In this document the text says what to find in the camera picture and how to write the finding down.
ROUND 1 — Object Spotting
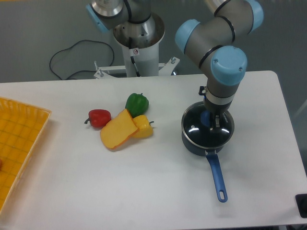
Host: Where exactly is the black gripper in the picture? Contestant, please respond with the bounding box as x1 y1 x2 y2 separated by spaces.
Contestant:
203 95 233 133

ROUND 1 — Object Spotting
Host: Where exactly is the glass lid with blue knob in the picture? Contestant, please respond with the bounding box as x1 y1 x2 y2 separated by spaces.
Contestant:
181 102 235 149

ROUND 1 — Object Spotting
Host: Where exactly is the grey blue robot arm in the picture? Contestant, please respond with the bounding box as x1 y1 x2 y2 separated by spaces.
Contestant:
86 0 264 130

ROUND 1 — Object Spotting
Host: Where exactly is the yellow toy bell pepper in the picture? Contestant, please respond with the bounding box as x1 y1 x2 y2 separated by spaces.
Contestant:
132 115 154 138

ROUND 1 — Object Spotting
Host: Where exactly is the green toy bell pepper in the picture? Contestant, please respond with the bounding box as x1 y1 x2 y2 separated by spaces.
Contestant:
125 93 149 118

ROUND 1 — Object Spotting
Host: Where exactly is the orange toy bread slice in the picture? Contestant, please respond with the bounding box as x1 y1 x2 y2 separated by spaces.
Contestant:
100 109 139 150

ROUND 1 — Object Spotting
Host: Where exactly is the red toy bell pepper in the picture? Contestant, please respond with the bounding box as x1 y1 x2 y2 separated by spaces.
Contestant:
84 109 111 128

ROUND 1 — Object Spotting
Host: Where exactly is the black box at table edge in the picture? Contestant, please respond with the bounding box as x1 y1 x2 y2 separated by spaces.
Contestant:
295 194 307 219

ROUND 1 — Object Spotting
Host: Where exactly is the yellow plastic basket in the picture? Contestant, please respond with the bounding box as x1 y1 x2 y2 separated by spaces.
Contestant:
0 97 51 210

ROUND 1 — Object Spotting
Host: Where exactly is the dark saucepan with blue handle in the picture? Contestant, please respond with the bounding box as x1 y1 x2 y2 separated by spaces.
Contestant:
181 101 235 203

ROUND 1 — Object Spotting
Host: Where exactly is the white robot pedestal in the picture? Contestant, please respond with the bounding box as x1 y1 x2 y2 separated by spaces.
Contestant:
94 13 180 79

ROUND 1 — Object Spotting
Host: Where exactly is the black floor cable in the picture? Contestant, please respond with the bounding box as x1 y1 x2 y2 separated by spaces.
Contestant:
49 39 115 81

